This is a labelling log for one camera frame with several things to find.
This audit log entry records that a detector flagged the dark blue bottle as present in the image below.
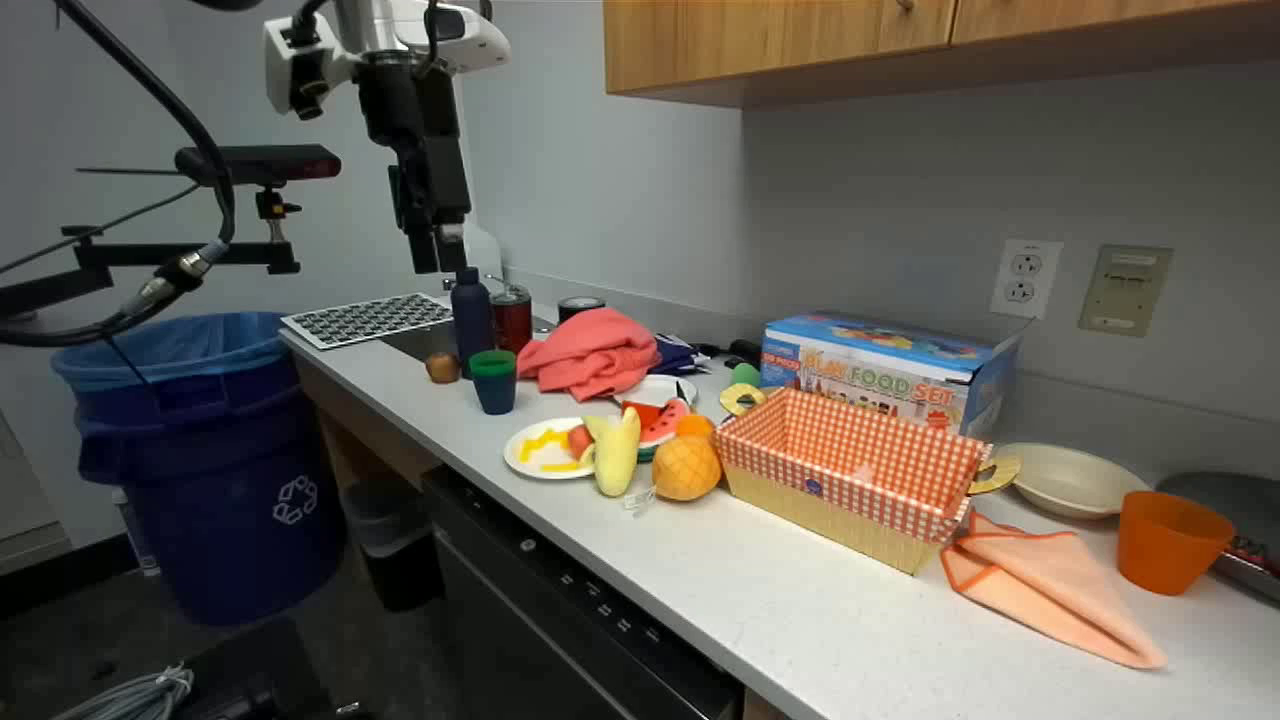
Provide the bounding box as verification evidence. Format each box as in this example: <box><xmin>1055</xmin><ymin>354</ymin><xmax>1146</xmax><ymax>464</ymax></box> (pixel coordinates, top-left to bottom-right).
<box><xmin>452</xmin><ymin>270</ymin><xmax>491</xmax><ymax>361</ymax></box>

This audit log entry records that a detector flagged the orange plastic cup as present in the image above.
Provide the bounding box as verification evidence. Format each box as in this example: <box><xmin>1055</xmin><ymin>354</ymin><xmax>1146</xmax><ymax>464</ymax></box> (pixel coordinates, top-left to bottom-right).
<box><xmin>1115</xmin><ymin>491</ymin><xmax>1237</xmax><ymax>596</ymax></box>

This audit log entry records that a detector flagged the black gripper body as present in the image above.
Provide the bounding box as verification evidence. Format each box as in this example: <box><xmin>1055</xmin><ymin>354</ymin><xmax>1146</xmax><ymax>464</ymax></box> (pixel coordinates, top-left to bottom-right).
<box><xmin>389</xmin><ymin>132</ymin><xmax>473</xmax><ymax>271</ymax></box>

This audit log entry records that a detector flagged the wooden wall cabinet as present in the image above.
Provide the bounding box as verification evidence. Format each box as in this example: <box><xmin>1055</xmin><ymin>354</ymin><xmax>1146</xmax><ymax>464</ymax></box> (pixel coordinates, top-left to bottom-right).
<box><xmin>603</xmin><ymin>0</ymin><xmax>1280</xmax><ymax>108</ymax></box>

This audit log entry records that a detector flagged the dark red jar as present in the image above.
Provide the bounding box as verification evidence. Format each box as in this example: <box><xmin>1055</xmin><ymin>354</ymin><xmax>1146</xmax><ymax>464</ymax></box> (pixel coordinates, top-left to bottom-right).
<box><xmin>491</xmin><ymin>287</ymin><xmax>533</xmax><ymax>354</ymax></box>

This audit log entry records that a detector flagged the lemon slice plush toy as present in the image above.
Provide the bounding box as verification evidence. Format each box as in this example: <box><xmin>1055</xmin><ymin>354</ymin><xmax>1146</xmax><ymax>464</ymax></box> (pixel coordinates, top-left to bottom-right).
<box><xmin>719</xmin><ymin>386</ymin><xmax>762</xmax><ymax>418</ymax></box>

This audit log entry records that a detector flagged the dish drying rack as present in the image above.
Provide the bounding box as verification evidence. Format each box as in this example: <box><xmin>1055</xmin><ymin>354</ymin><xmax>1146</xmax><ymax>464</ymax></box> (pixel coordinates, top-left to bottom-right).
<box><xmin>284</xmin><ymin>293</ymin><xmax>452</xmax><ymax>354</ymax></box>

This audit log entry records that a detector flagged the blue toy food box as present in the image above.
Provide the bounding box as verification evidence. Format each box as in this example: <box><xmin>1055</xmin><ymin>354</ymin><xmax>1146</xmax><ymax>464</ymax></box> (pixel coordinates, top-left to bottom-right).
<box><xmin>760</xmin><ymin>318</ymin><xmax>1018</xmax><ymax>438</ymax></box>

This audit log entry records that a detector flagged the peach orange napkin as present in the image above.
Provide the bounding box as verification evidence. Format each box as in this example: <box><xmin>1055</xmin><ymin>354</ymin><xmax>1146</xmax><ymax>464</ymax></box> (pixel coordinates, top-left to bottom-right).
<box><xmin>939</xmin><ymin>511</ymin><xmax>1165</xmax><ymax>672</ymax></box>

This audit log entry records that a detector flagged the white wall outlet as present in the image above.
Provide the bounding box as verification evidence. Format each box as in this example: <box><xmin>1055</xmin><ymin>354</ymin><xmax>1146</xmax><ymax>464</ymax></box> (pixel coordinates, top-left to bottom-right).
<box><xmin>990</xmin><ymin>242</ymin><xmax>1058</xmax><ymax>321</ymax></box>

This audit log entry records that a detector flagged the white plate with yellow blocks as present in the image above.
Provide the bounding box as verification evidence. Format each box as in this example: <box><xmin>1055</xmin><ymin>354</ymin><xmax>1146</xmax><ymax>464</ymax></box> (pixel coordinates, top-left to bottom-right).
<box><xmin>504</xmin><ymin>418</ymin><xmax>592</xmax><ymax>481</ymax></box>

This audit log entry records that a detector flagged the beige wall switch plate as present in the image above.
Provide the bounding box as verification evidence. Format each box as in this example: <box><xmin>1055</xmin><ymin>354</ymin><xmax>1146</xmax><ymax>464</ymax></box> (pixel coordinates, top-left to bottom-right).
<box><xmin>1078</xmin><ymin>245</ymin><xmax>1172</xmax><ymax>337</ymax></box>

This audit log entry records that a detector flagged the watermelon slice plush toy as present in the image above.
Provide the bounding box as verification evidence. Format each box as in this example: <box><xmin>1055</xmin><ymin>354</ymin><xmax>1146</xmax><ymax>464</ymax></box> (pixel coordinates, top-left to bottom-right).
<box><xmin>630</xmin><ymin>400</ymin><xmax>688</xmax><ymax>464</ymax></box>

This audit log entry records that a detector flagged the beige bowl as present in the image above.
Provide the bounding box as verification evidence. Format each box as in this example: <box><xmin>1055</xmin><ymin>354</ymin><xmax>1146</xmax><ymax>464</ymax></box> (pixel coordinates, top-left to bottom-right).
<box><xmin>996</xmin><ymin>445</ymin><xmax>1142</xmax><ymax>522</ymax></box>

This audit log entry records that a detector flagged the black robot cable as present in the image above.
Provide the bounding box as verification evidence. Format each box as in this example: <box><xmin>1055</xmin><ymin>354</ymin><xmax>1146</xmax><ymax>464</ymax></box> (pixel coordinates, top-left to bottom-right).
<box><xmin>0</xmin><ymin>0</ymin><xmax>239</xmax><ymax>354</ymax></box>

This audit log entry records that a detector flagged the orange pineapple plush toy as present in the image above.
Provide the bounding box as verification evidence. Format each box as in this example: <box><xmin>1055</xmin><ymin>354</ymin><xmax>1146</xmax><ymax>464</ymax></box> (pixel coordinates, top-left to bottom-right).
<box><xmin>650</xmin><ymin>438</ymin><xmax>719</xmax><ymax>504</ymax></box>

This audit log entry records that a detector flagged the checkered orange basket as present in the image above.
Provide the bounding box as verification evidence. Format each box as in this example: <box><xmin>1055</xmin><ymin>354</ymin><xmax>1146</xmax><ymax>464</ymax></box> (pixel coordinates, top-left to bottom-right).
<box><xmin>714</xmin><ymin>394</ymin><xmax>990</xmax><ymax>575</ymax></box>

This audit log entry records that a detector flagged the red plush ball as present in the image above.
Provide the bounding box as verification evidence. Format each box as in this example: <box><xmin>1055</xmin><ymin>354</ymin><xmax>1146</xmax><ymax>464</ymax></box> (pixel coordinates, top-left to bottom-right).
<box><xmin>566</xmin><ymin>426</ymin><xmax>597</xmax><ymax>461</ymax></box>

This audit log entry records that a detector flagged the pink red cloth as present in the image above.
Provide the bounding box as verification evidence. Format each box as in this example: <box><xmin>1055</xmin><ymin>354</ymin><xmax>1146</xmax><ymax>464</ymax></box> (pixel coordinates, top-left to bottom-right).
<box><xmin>514</xmin><ymin>308</ymin><xmax>657</xmax><ymax>400</ymax></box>

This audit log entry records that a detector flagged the black pan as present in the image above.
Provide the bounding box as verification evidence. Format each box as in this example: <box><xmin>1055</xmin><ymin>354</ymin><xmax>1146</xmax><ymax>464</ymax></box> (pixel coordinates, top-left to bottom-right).
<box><xmin>1152</xmin><ymin>467</ymin><xmax>1280</xmax><ymax>614</ymax></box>

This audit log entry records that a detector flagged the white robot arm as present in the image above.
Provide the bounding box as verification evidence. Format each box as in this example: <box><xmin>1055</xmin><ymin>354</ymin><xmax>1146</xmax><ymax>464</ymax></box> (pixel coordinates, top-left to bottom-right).
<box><xmin>264</xmin><ymin>0</ymin><xmax>511</xmax><ymax>271</ymax></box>

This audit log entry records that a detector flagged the blue recycling bin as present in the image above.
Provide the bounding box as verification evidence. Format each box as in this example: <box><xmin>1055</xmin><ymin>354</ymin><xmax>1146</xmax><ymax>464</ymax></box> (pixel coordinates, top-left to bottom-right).
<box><xmin>52</xmin><ymin>312</ymin><xmax>347</xmax><ymax>623</ymax></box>

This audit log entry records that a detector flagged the camera on black stand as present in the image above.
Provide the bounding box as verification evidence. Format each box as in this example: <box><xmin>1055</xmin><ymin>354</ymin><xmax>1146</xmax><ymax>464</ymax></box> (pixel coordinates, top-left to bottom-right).
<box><xmin>0</xmin><ymin>139</ymin><xmax>343</xmax><ymax>324</ymax></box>

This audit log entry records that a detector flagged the green blue cup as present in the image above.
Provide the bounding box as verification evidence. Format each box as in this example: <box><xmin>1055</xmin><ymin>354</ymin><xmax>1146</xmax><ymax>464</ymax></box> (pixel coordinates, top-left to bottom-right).
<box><xmin>466</xmin><ymin>348</ymin><xmax>514</xmax><ymax>418</ymax></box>

